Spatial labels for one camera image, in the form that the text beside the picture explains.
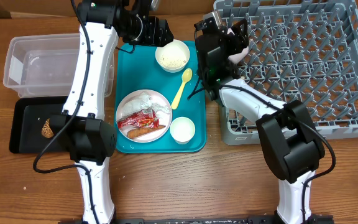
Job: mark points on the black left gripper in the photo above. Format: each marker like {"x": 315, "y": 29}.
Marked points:
{"x": 156, "y": 36}

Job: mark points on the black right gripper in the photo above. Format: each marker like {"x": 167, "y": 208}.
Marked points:
{"x": 235, "y": 42}

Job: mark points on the pink bowl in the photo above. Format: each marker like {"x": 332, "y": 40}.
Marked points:
{"x": 238, "y": 44}

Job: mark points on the white bowl with rice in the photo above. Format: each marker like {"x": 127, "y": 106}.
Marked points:
{"x": 173, "y": 57}

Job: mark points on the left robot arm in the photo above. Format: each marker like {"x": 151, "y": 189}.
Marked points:
{"x": 80, "y": 128}

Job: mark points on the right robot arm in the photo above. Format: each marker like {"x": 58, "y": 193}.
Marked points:
{"x": 291, "y": 145}

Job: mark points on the yellow plastic spoon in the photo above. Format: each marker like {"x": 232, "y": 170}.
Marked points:
{"x": 185, "y": 78}

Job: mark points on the teal plastic tray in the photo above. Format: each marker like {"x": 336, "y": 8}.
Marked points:
{"x": 140, "y": 71}

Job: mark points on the crumpled white tissue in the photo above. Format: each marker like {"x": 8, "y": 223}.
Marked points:
{"x": 140, "y": 102}

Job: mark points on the small white cup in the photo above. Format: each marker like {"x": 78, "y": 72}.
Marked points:
{"x": 182, "y": 130}

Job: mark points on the red snack wrapper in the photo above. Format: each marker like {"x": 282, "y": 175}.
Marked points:
{"x": 141, "y": 119}

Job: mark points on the grey dish rack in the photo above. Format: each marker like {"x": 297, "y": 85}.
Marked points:
{"x": 303, "y": 50}

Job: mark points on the clear plastic bin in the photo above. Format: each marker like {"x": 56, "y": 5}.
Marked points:
{"x": 41, "y": 65}

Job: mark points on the brown sausage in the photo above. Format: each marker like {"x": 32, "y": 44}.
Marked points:
{"x": 137, "y": 132}

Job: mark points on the black tray bin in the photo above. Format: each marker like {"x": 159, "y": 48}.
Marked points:
{"x": 30, "y": 115}

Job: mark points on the brown food scrap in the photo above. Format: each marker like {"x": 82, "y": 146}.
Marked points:
{"x": 46, "y": 130}

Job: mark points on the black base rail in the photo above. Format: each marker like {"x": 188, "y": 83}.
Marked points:
{"x": 264, "y": 219}

